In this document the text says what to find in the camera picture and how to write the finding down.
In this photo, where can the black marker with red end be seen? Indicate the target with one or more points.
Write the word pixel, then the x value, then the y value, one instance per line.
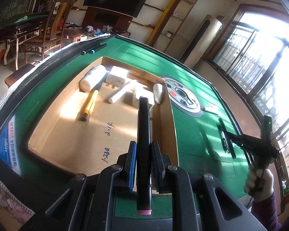
pixel 231 152

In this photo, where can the tall beige air conditioner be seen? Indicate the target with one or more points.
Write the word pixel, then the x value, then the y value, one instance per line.
pixel 207 38

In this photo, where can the yellow pen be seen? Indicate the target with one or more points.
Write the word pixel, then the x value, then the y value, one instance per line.
pixel 90 104

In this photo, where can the white round container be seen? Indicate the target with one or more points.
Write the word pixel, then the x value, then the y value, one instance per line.
pixel 168 34

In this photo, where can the person's right forearm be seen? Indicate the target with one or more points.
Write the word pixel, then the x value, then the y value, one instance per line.
pixel 265 211

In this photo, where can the large white charger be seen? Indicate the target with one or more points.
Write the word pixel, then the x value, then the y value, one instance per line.
pixel 149 95

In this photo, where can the black marker with pink ends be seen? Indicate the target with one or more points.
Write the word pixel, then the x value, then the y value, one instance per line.
pixel 143 130

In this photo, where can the shallow cardboard box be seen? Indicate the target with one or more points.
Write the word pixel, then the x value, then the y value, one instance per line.
pixel 69 134

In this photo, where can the white dropper bottle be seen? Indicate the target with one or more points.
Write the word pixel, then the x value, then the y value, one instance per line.
pixel 158 92

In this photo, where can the round grey table control panel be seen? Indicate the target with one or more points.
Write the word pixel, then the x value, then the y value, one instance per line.
pixel 183 96

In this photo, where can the floral cloth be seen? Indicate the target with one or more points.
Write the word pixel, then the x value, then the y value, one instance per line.
pixel 4 197

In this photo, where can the white marker pen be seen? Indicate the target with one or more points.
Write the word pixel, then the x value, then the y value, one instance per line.
pixel 121 92

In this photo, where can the barred window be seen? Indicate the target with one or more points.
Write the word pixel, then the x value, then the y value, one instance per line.
pixel 267 65

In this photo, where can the blue sticker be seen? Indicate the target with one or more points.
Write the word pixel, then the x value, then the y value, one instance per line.
pixel 8 144

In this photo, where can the black marker with teal cap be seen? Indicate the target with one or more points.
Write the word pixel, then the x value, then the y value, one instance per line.
pixel 89 50
pixel 98 48

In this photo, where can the white labelled bottle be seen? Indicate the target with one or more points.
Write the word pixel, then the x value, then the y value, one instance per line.
pixel 92 78

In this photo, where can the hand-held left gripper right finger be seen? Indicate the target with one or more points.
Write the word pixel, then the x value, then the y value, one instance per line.
pixel 156 163

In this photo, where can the brown low stool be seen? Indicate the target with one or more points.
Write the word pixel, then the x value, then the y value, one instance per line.
pixel 19 74

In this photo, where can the wooden chair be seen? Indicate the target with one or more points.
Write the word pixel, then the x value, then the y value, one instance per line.
pixel 50 43

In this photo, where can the white cube charger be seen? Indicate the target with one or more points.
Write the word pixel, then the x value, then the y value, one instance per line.
pixel 117 75

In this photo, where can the green-topped side table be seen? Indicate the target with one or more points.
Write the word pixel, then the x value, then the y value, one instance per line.
pixel 21 22

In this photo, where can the yellow pole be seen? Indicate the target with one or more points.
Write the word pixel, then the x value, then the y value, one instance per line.
pixel 168 12

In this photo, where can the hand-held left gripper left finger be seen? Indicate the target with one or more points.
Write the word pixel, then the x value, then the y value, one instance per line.
pixel 132 158

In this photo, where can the clear plastic packet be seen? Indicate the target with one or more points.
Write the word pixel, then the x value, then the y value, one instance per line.
pixel 212 108

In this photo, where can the person's right hand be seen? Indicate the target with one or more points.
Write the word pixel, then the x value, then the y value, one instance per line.
pixel 265 185

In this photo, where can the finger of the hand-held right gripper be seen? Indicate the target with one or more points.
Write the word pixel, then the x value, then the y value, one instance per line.
pixel 233 137
pixel 233 145

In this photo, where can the white stool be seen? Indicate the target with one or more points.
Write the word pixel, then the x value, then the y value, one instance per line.
pixel 1 53

